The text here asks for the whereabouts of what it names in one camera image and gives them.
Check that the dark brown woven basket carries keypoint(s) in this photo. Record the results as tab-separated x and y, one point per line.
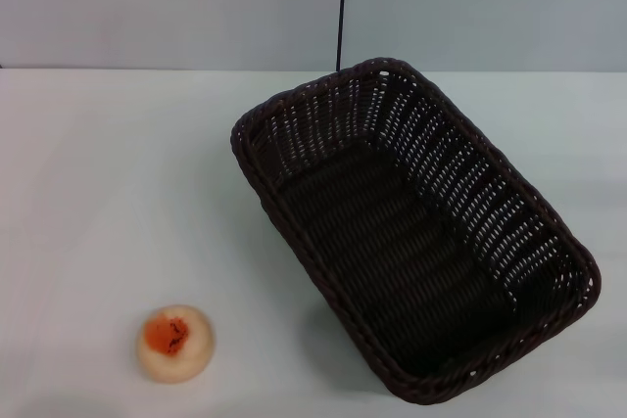
401	261

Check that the peach bun with orange centre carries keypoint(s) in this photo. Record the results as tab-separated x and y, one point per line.
186	354

